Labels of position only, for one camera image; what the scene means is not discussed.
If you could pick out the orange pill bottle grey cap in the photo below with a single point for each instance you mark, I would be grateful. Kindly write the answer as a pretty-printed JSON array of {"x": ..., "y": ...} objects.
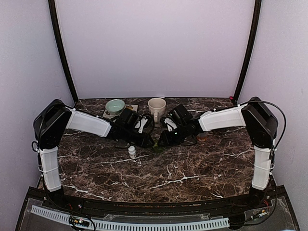
[{"x": 201, "y": 137}]

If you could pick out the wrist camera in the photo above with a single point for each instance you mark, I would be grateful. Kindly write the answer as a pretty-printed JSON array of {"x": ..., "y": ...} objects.
[
  {"x": 169, "y": 123},
  {"x": 141, "y": 124}
]

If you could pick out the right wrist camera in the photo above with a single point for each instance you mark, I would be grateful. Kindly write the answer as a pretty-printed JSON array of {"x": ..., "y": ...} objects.
[{"x": 169, "y": 123}]

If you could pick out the black front table rail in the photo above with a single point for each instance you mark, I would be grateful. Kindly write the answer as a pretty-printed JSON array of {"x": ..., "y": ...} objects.
[{"x": 228, "y": 206}]

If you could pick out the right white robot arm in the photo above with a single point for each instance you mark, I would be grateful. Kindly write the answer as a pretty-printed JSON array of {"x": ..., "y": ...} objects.
[{"x": 254, "y": 115}]

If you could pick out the black frame post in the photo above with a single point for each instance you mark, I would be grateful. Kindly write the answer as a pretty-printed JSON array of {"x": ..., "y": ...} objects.
[
  {"x": 61, "y": 51},
  {"x": 248, "y": 52}
]

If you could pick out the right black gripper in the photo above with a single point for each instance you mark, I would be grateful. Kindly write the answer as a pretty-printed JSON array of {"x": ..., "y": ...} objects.
[{"x": 168, "y": 140}]

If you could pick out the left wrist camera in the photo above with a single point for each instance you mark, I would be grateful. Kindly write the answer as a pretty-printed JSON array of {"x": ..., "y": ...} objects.
[{"x": 141, "y": 124}]

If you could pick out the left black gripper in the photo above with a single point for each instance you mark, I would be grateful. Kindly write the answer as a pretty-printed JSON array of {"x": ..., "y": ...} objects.
[{"x": 144, "y": 141}]

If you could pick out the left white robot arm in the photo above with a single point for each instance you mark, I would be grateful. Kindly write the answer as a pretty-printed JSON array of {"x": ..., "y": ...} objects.
[{"x": 50, "y": 125}]

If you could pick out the left black frame post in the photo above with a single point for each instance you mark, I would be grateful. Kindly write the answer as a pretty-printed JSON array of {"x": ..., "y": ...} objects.
[{"x": 61, "y": 51}]

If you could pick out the small white pill bottle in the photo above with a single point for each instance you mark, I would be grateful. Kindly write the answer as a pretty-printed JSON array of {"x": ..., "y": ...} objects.
[{"x": 132, "y": 151}]

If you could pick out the cream coral pattern mug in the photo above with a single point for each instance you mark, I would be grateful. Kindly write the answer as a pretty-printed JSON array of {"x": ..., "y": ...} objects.
[{"x": 157, "y": 108}]

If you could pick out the right black frame post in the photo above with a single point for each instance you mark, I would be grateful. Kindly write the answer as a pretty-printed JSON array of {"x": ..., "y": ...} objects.
[{"x": 248, "y": 52}]

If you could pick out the left light green bowl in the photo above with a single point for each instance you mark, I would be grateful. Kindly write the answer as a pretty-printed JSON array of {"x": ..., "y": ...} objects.
[{"x": 115, "y": 106}]

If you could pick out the white slotted cable duct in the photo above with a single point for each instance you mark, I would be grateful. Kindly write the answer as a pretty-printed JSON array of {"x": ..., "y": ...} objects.
[{"x": 132, "y": 223}]

